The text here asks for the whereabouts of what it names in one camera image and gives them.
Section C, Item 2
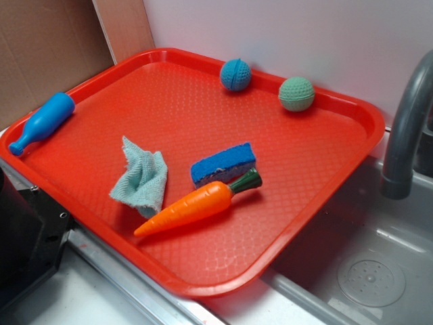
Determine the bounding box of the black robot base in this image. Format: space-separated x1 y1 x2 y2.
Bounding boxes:
1 171 72 311

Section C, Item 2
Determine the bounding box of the blue plastic toy bottle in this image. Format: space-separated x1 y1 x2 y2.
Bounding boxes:
9 93 75 156

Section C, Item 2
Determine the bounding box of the blue sponge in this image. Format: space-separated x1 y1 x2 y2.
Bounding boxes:
190 142 256 188

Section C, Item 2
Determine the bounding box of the red plastic tray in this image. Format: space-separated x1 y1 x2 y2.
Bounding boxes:
1 49 385 298

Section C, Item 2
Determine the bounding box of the orange toy carrot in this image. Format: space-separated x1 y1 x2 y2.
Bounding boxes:
133 168 263 238

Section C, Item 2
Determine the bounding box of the light green knitted cloth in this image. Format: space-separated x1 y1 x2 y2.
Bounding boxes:
110 136 168 219

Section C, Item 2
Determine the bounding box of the blue dimpled ball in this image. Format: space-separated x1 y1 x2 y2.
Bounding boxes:
220 58 252 92

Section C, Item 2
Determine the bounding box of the green dimpled ball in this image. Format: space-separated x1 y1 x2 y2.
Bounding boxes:
278 77 315 112

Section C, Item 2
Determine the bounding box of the grey faucet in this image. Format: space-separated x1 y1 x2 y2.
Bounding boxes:
380 51 432 200

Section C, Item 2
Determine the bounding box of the grey plastic sink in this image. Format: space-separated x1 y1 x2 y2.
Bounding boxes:
202 144 432 324

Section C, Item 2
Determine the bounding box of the brown cardboard panel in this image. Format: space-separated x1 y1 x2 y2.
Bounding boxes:
1 1 154 129

